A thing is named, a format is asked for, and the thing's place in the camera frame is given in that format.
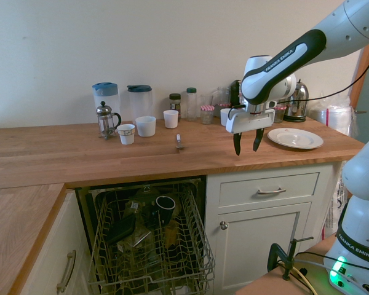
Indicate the white drawer front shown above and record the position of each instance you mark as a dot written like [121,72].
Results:
[243,187]

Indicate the steel electric kettle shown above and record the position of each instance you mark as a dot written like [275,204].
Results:
[299,104]

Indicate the round metal door knob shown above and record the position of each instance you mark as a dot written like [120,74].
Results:
[224,225]

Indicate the glass french press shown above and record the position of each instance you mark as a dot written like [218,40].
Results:
[106,123]

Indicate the clear glass tumbler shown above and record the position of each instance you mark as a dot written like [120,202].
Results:
[206,99]

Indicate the bagged stack of plastic cups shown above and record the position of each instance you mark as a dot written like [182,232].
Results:
[335,116]

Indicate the patterned rim white cup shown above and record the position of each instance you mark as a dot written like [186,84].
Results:
[126,137]

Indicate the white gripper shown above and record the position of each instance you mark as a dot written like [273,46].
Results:
[249,121]

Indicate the black rectangular container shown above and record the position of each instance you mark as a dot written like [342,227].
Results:
[120,229]

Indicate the white corner cabinet front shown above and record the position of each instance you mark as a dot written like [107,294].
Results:
[61,227]

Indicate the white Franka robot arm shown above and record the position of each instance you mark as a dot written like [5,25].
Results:
[283,61]

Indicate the red checked lid jar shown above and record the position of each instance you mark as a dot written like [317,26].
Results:
[207,117]
[217,107]

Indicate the white cabinet door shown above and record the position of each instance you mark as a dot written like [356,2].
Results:
[255,239]

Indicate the light blue lid pitcher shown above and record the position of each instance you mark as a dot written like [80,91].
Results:
[106,92]

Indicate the clear plastic bag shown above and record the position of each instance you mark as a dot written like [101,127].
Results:
[335,209]

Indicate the wooden door frame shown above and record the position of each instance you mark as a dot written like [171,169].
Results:
[361,61]

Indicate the white dinner plate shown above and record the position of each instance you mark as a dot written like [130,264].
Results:
[295,138]

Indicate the tapered white cup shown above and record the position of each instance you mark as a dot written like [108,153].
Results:
[170,120]

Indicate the short white cup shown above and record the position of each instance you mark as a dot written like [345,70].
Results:
[224,118]

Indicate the wide white cup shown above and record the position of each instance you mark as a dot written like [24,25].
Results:
[146,128]

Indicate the clear glass jar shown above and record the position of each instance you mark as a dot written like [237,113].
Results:
[223,95]

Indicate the dark lid spice jar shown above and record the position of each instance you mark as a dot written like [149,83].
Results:
[175,103]

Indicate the black bottle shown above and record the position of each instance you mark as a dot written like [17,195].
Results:
[235,92]

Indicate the dark teal lid pitcher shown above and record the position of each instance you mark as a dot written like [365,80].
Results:
[140,101]

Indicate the black metal clamp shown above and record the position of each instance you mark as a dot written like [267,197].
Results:
[276,250]

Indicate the black mug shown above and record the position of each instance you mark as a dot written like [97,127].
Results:
[165,209]

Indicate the dishwasher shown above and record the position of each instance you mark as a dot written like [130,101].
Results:
[81,209]

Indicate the tall green lid jar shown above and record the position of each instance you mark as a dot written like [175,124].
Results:
[191,104]

